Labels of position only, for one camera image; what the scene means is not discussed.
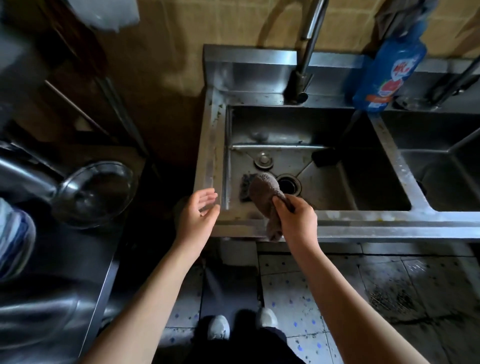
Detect person's right hand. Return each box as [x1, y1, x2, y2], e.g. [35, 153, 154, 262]
[271, 193, 320, 257]

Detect person's left hand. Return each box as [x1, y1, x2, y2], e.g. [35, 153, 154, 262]
[174, 187, 221, 257]

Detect black steel wool scourer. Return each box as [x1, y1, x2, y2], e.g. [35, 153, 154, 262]
[239, 172, 260, 203]

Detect stainless steel double sink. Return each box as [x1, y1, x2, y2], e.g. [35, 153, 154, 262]
[193, 44, 480, 243]

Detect black rectangular sponge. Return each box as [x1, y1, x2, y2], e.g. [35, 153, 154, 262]
[311, 147, 343, 169]

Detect blue dish soap bottle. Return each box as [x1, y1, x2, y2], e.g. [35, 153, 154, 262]
[352, 18, 428, 113]

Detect person's right forearm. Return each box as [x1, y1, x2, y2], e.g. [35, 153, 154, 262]
[296, 241, 430, 364]

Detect person's left forearm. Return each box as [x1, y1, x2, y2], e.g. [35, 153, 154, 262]
[80, 239, 203, 364]

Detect person's right white shoe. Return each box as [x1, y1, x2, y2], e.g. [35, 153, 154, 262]
[256, 307, 279, 330]

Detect person's white shoe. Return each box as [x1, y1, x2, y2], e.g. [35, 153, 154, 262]
[256, 307, 279, 330]
[207, 314, 231, 341]

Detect person's left white shoe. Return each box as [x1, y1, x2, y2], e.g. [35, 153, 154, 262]
[207, 314, 231, 341]

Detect person's dark trousers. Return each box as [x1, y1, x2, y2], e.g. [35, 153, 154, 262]
[191, 311, 307, 364]

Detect small shiny metal bowl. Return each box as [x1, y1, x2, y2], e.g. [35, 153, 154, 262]
[50, 160, 136, 230]

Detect metal floor drain grate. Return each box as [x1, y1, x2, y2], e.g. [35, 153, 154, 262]
[367, 284, 410, 320]

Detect stainless steel shelf rack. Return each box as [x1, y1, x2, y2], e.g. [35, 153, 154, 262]
[0, 0, 162, 364]

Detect curved steel faucet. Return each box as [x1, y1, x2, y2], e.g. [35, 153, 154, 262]
[283, 0, 330, 105]

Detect straight steel faucet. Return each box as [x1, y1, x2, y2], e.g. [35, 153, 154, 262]
[427, 56, 480, 108]

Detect grey hanging cloth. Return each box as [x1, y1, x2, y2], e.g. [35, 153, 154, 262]
[374, 0, 440, 42]

